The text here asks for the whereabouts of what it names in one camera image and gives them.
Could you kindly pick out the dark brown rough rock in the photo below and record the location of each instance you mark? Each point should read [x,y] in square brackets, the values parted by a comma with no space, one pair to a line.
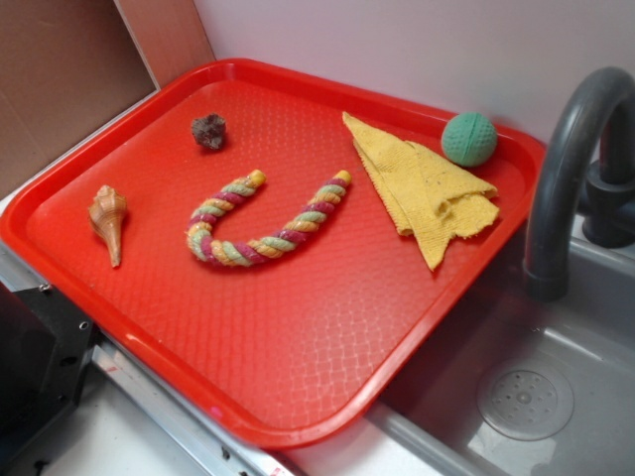
[209,131]

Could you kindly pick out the brown cardboard panel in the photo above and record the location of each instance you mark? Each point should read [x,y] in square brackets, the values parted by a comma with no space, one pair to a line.
[70,67]

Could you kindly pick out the green dimpled ball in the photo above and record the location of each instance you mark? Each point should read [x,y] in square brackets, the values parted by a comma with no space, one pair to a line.
[469,139]

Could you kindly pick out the yellow folded cloth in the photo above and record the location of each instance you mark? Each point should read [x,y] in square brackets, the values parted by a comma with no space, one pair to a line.
[427,196]

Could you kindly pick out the grey curved faucet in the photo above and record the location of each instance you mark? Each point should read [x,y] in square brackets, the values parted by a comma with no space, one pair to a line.
[588,170]

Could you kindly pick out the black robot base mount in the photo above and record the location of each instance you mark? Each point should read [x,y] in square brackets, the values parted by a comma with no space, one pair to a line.
[46,342]

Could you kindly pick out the round sink drain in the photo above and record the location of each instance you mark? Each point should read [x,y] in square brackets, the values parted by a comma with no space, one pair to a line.
[525,403]

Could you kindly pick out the red plastic tray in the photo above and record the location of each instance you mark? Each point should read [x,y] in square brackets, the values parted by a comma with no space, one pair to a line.
[287,353]

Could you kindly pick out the orange spiral seashell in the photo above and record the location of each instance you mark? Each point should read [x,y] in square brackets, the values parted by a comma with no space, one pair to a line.
[106,216]

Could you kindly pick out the grey toy sink basin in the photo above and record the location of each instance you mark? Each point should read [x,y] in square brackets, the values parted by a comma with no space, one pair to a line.
[586,336]

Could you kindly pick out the multicolour twisted rope toy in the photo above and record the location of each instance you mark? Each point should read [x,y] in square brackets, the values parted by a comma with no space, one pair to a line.
[274,246]

